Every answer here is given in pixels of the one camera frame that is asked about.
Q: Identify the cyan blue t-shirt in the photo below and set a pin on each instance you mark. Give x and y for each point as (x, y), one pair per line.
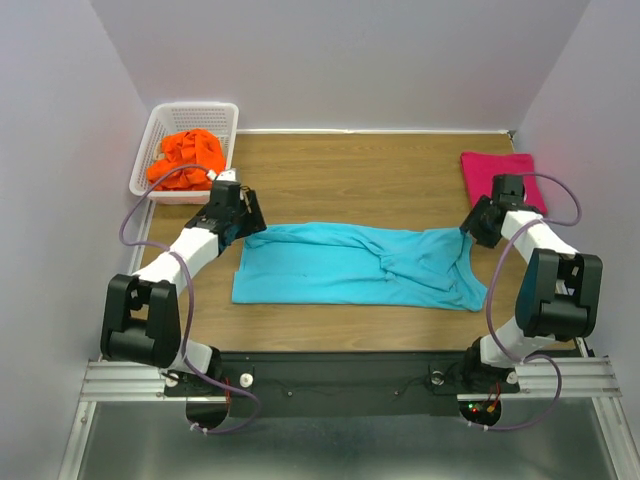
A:
(333, 263)

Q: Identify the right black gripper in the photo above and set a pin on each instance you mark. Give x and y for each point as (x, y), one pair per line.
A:
(488, 239)

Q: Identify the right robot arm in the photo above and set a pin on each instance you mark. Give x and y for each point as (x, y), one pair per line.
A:
(559, 295)

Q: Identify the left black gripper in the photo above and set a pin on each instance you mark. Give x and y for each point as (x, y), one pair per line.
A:
(254, 220)

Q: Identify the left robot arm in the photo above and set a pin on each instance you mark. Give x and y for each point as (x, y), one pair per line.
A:
(148, 314)

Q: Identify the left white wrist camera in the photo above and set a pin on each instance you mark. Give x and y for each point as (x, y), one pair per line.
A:
(227, 176)

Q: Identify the orange t-shirt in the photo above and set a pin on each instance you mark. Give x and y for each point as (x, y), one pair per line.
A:
(184, 160)

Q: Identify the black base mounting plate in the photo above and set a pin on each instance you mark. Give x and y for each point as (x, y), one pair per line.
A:
(345, 384)

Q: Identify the folded magenta t-shirt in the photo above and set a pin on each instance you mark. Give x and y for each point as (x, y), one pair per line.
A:
(478, 170)

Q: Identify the white plastic laundry basket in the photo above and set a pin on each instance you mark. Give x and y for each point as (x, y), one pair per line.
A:
(218, 118)

